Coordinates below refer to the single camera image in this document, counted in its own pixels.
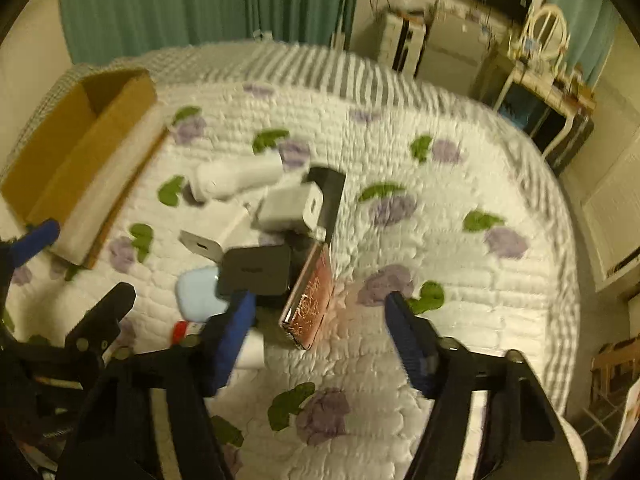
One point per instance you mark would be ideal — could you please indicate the light blue earbud case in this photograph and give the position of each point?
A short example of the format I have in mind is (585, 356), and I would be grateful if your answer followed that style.
(196, 295)

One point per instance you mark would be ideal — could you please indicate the white dressing table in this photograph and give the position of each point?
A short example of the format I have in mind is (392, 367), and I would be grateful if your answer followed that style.
(567, 106)

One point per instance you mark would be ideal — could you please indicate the white suitcase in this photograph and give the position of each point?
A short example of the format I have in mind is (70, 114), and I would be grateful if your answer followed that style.
(401, 42)

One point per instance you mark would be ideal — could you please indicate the brown cardboard box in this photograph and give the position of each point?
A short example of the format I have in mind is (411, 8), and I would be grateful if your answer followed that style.
(80, 163)

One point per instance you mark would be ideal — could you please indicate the grey checked bedsheet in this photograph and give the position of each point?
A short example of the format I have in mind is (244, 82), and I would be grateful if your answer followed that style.
(320, 67)

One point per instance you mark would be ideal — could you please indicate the grey mini fridge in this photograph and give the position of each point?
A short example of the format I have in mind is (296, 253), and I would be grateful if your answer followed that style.
(454, 52)

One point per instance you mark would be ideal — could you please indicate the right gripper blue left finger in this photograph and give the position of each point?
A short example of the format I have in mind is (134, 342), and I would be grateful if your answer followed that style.
(238, 319)

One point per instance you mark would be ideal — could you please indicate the white plug charger cube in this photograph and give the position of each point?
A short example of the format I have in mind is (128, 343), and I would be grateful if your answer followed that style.
(296, 208)

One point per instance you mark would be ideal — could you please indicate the black square charger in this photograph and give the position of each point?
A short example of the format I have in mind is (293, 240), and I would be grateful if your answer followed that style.
(262, 270)

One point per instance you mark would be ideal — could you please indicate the white tube red cap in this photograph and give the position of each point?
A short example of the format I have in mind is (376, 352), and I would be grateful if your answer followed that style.
(250, 353)

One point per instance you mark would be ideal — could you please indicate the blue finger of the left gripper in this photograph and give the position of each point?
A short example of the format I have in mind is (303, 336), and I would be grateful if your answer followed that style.
(99, 327)
(32, 243)

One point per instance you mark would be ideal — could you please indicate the white floral quilt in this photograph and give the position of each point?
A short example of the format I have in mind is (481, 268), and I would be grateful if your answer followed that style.
(302, 437)

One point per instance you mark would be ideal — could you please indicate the black rectangular power bank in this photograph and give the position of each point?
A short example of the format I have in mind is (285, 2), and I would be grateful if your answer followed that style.
(331, 183)

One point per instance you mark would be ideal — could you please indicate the teal curtain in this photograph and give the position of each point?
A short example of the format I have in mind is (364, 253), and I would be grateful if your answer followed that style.
(98, 31)

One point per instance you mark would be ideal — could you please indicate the white handheld bottle device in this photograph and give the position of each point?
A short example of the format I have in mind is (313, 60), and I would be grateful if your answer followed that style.
(224, 177)

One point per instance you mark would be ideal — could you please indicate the pink patterned phone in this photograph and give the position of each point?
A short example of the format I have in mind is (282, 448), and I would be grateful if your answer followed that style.
(310, 296)

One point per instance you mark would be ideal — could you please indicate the white square power adapter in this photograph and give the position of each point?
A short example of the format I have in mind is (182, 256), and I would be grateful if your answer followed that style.
(213, 229)

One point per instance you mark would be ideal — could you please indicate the teal curtain right window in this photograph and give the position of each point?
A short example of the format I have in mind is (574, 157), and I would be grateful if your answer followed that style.
(591, 25)

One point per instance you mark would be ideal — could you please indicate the white oval mirror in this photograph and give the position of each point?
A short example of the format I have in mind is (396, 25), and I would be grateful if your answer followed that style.
(546, 35)

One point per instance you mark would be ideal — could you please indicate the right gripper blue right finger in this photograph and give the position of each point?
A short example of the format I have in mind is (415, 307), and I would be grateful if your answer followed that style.
(415, 341)

